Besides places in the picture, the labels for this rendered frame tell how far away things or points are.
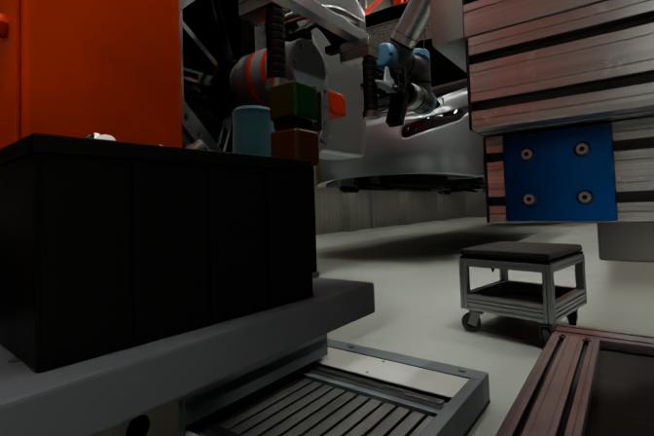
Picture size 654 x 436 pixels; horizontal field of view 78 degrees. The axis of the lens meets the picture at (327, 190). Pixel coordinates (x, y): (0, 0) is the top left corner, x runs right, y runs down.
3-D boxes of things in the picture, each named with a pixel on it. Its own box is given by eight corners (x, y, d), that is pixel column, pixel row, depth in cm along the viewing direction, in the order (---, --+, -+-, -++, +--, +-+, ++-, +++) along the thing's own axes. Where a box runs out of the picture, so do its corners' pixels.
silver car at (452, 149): (456, 195, 805) (453, 115, 811) (564, 190, 692) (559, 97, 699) (285, 193, 410) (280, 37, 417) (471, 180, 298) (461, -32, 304)
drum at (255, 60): (267, 116, 111) (266, 65, 112) (329, 102, 98) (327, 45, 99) (226, 107, 100) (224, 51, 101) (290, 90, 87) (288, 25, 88)
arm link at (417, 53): (414, 41, 120) (416, 78, 119) (435, 51, 127) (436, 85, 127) (392, 50, 125) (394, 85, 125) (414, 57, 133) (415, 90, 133)
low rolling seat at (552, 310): (554, 352, 140) (548, 253, 141) (457, 332, 166) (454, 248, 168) (589, 325, 169) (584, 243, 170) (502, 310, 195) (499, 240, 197)
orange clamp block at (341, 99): (309, 116, 128) (327, 120, 135) (330, 112, 123) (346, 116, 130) (309, 93, 128) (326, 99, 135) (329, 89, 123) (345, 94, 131)
